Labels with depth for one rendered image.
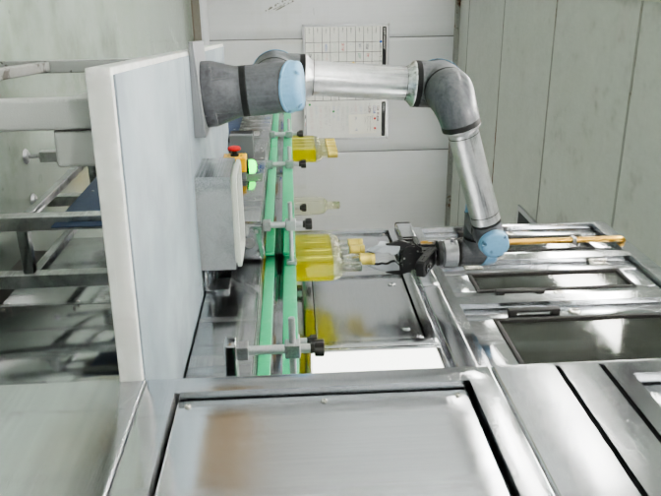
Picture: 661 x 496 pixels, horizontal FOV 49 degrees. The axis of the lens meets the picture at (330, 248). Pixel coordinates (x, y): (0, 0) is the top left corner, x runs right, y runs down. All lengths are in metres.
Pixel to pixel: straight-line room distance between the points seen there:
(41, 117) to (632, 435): 0.84
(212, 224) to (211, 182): 0.10
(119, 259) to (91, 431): 0.22
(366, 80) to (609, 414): 1.10
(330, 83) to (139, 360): 0.99
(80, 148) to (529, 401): 0.68
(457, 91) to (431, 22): 6.12
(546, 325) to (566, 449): 1.18
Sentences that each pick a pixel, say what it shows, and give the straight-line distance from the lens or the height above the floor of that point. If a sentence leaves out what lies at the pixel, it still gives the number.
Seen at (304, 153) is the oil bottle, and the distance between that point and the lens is 3.12.
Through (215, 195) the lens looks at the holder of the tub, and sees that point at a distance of 1.61.
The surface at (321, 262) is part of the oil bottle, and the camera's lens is 1.91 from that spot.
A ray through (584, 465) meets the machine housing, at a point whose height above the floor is 1.29.
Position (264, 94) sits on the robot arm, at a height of 0.91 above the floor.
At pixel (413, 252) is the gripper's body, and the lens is 2.01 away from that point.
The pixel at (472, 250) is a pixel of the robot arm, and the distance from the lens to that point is 2.04.
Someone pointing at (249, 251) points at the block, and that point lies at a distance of 1.85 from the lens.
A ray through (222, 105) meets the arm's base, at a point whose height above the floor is 0.81.
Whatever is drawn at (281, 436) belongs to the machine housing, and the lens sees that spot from 0.93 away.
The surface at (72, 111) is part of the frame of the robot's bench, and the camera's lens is 1.01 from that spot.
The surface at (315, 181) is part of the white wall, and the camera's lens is 8.02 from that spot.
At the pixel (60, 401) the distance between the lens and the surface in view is 1.05.
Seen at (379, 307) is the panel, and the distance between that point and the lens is 2.02.
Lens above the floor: 0.97
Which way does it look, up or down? 3 degrees up
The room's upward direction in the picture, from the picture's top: 88 degrees clockwise
